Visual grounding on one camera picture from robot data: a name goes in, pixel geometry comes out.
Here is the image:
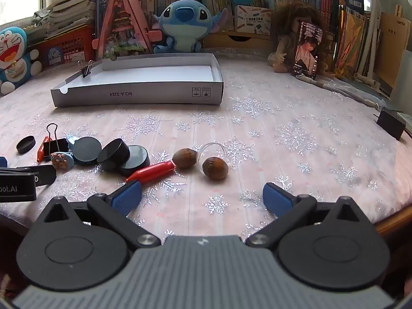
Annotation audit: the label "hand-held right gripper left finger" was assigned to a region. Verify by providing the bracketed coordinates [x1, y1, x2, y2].
[32, 180, 161, 250]

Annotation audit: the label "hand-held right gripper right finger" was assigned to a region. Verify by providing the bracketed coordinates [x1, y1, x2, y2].
[245, 183, 374, 250]

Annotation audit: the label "small red crayon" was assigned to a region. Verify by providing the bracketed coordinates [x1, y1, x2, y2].
[37, 137, 52, 163]

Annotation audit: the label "colorful decorated small piece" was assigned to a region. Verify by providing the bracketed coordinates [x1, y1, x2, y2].
[50, 152, 74, 170]

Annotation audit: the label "small black round lid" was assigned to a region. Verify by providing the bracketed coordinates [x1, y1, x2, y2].
[16, 136, 37, 154]

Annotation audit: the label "large black binder clip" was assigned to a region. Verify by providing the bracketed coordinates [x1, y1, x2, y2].
[46, 123, 70, 160]

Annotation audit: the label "large red crayon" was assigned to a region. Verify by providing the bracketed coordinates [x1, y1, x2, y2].
[125, 160, 177, 183]

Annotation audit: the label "black round case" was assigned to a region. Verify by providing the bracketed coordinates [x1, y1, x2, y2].
[97, 138, 131, 173]
[119, 145, 151, 177]

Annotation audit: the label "dark round disc blue rim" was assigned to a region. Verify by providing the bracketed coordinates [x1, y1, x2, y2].
[73, 137, 103, 166]

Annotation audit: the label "white cardboard box tray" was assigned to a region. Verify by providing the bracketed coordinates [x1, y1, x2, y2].
[50, 53, 224, 107]

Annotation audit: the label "blue robot cat plush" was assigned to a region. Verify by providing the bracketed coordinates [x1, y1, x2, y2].
[0, 26, 42, 97]

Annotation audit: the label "small black binder clip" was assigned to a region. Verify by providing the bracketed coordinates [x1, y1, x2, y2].
[78, 60, 93, 78]

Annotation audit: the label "large red plastic basket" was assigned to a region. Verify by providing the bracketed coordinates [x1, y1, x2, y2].
[27, 24, 97, 68]

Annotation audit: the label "small black box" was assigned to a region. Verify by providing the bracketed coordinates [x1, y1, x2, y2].
[376, 109, 407, 140]

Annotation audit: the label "wooden drawer box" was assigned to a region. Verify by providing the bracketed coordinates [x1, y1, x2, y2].
[203, 30, 274, 50]

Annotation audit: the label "stack of books and papers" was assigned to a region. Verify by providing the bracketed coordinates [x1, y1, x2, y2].
[34, 0, 107, 39]

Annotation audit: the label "pink triangular house box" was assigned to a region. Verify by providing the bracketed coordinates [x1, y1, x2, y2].
[93, 0, 163, 61]

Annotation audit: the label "brown haired doll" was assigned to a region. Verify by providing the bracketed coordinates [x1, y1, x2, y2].
[268, 2, 335, 79]

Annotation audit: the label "upright books beside doll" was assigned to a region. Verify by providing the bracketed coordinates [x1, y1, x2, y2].
[335, 3, 380, 78]

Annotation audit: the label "printed cardboard box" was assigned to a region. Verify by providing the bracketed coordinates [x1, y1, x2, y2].
[234, 5, 272, 34]

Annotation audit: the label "blue book set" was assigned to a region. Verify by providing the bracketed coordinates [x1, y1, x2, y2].
[97, 0, 114, 33]

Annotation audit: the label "blue alien plush toy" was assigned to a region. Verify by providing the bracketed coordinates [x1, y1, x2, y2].
[151, 0, 229, 54]

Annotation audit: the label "white tube frame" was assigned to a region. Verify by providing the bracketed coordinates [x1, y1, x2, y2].
[356, 0, 383, 89]

